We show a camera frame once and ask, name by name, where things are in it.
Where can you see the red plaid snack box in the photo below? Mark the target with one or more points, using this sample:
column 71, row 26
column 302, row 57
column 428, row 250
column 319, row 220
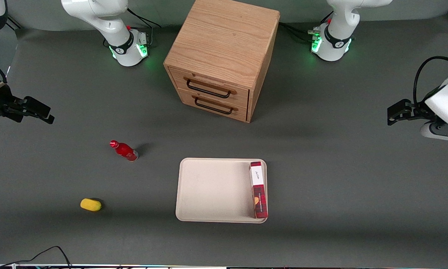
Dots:
column 259, row 190

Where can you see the wooden drawer cabinet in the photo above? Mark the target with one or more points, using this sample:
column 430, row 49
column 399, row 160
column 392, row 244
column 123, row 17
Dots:
column 224, row 37

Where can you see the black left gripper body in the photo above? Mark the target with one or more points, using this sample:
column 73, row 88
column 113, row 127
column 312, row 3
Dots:
column 418, row 110

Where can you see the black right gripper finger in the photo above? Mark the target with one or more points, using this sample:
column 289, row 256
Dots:
column 37, row 106
column 46, row 119

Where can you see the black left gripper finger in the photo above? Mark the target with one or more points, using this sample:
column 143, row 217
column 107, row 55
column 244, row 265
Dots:
column 404, row 104
column 395, row 116

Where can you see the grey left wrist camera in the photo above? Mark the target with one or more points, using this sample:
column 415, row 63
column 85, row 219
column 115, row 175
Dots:
column 438, row 132

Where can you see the yellow oval toy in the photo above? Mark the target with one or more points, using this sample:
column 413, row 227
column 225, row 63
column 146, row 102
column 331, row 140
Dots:
column 90, row 204

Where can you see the red coke bottle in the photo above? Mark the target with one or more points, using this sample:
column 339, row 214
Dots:
column 124, row 150

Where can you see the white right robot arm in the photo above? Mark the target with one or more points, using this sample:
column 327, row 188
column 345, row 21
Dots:
column 123, row 37

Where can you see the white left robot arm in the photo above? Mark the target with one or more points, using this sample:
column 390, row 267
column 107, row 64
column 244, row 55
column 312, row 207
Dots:
column 336, row 37

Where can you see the wooden drawer front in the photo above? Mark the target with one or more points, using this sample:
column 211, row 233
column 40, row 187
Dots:
column 238, row 98
column 240, row 114

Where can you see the beige rectangular tray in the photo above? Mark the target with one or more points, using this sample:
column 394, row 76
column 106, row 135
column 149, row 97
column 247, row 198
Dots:
column 212, row 190

